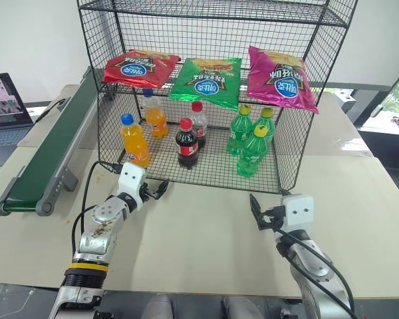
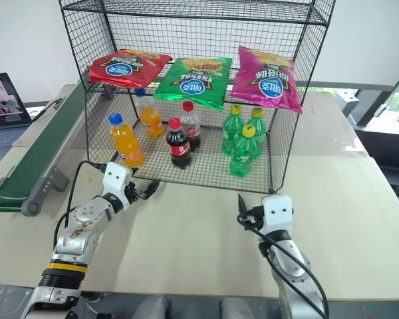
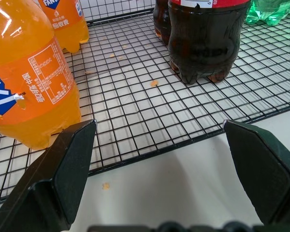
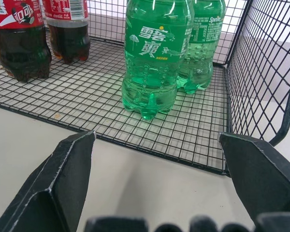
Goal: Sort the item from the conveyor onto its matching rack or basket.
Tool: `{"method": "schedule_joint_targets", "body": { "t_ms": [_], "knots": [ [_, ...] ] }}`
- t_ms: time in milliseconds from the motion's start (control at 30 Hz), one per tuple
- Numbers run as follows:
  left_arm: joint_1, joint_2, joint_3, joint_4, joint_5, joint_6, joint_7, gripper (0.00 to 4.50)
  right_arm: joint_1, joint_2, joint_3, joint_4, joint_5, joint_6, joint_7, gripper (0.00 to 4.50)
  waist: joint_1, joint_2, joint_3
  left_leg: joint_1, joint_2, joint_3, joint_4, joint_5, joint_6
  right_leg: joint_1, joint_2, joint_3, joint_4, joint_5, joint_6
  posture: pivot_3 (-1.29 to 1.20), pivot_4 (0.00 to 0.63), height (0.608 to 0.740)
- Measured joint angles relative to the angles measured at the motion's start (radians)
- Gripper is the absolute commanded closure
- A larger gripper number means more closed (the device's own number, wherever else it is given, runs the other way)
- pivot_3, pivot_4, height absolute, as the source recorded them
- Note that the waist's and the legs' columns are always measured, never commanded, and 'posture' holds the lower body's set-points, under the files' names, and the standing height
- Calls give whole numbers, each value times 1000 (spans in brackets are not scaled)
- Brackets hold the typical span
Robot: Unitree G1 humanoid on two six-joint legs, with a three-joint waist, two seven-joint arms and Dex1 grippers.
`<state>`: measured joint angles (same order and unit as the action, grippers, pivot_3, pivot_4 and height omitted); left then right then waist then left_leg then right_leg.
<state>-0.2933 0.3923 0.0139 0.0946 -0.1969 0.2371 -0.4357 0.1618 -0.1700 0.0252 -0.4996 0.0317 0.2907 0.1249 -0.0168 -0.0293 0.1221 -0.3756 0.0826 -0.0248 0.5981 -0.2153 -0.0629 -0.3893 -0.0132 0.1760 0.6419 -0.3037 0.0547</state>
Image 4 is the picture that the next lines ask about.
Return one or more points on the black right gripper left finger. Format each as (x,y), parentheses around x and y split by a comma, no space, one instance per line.
(60,178)

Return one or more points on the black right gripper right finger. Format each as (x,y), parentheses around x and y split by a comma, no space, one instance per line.
(261,174)

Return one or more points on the green Sprite bottle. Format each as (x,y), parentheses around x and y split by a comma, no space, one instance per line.
(200,48)
(154,60)

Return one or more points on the Coca-Cola bottle red label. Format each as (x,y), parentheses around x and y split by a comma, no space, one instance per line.
(67,31)
(19,43)

